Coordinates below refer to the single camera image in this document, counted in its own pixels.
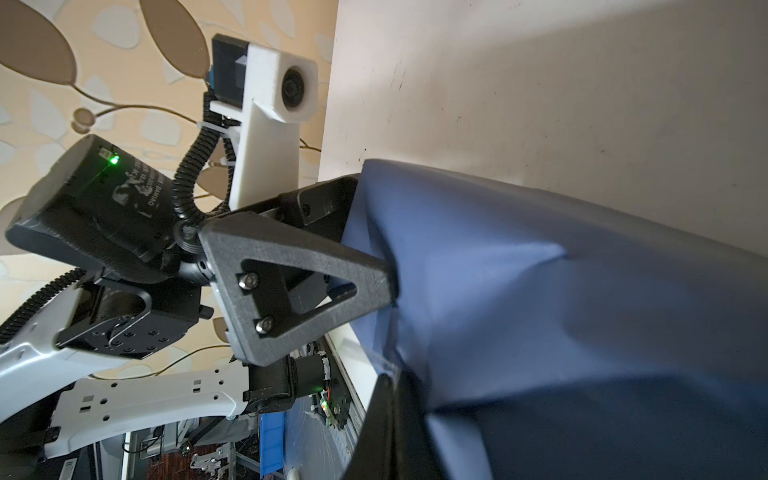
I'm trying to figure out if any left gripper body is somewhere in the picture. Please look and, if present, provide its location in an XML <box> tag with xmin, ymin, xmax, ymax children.
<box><xmin>242</xmin><ymin>175</ymin><xmax>360</xmax><ymax>336</ymax></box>

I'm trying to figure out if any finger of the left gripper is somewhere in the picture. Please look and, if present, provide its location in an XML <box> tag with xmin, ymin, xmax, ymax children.
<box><xmin>199</xmin><ymin>212</ymin><xmax>397</xmax><ymax>366</ymax></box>

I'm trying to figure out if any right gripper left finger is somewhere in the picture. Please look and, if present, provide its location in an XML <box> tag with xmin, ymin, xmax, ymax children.
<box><xmin>342</xmin><ymin>374</ymin><xmax>395</xmax><ymax>480</ymax></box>

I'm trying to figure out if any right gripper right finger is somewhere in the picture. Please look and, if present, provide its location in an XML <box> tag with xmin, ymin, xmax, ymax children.
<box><xmin>392</xmin><ymin>372</ymin><xmax>445</xmax><ymax>480</ymax></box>

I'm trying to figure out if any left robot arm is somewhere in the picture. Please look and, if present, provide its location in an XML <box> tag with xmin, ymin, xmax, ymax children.
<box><xmin>1</xmin><ymin>135</ymin><xmax>396</xmax><ymax>479</ymax></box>

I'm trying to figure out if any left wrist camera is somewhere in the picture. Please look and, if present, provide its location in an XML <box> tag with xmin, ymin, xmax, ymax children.
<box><xmin>210</xmin><ymin>34</ymin><xmax>319</xmax><ymax>210</ymax></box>

